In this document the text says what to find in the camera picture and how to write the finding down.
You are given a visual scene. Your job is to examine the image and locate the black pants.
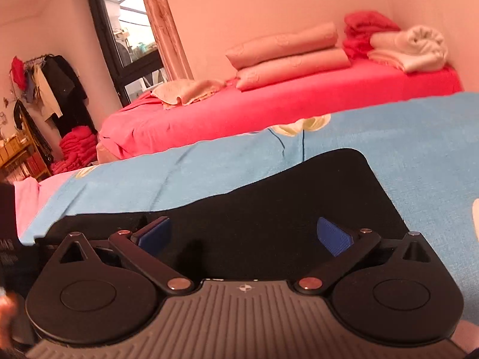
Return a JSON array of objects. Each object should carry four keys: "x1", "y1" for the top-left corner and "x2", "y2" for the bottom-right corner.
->
[{"x1": 36, "y1": 148, "x2": 407, "y2": 282}]

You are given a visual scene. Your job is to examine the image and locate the red blanket pile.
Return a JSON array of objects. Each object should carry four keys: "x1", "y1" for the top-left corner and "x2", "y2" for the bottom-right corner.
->
[{"x1": 50, "y1": 126, "x2": 97, "y2": 174}]

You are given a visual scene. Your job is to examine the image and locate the red bedsheet bed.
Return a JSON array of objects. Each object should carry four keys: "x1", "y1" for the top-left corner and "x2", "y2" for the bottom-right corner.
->
[{"x1": 97, "y1": 60, "x2": 463, "y2": 163}]

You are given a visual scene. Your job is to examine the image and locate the blue floral bedsheet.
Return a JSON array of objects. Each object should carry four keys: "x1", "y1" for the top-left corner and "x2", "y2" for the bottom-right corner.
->
[{"x1": 18, "y1": 91, "x2": 479, "y2": 326}]

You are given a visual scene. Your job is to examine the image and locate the pink blanket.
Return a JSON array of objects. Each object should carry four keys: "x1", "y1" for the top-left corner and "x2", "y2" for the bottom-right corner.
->
[{"x1": 14, "y1": 170, "x2": 80, "y2": 245}]

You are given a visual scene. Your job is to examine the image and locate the wooden shelf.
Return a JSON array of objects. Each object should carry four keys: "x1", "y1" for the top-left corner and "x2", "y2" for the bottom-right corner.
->
[{"x1": 1, "y1": 111, "x2": 52, "y2": 184}]

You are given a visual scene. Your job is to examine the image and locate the peach towel on bed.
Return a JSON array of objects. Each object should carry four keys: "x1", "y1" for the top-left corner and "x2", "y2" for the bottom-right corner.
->
[{"x1": 151, "y1": 79, "x2": 227, "y2": 109}]

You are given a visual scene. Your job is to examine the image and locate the lower pink pillow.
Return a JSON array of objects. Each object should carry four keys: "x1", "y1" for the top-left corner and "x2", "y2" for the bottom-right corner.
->
[{"x1": 236, "y1": 48, "x2": 351, "y2": 92}]

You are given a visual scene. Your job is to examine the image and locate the pink pillow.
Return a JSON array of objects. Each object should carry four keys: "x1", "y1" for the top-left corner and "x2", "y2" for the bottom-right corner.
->
[
  {"x1": 236, "y1": 48, "x2": 351, "y2": 92},
  {"x1": 226, "y1": 22, "x2": 339, "y2": 71}
]

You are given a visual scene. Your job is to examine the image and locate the hanging clothes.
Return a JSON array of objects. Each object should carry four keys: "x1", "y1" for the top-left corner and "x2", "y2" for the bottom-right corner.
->
[{"x1": 10, "y1": 54, "x2": 97, "y2": 137}]

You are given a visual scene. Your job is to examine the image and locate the pink patterned curtain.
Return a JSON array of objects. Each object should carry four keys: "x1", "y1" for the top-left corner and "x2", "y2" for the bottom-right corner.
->
[{"x1": 144, "y1": 0, "x2": 193, "y2": 80}]

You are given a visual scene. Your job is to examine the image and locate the rolled cream blanket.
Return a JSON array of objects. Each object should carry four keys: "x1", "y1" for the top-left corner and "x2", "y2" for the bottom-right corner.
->
[{"x1": 367, "y1": 25, "x2": 448, "y2": 73}]

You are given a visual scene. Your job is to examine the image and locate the upper pink pillow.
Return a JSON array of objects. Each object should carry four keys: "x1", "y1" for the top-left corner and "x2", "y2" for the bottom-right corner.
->
[{"x1": 226, "y1": 22, "x2": 339, "y2": 71}]

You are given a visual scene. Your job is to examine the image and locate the folded red blanket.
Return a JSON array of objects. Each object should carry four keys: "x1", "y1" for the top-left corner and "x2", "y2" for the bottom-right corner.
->
[{"x1": 342, "y1": 10, "x2": 400, "y2": 60}]

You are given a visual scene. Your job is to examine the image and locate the dark framed window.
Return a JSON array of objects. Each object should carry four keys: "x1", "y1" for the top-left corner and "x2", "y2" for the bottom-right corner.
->
[{"x1": 88, "y1": 0, "x2": 167, "y2": 107}]

